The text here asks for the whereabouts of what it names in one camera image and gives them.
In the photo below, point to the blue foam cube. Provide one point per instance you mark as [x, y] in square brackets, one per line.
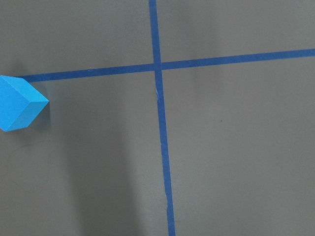
[20, 103]

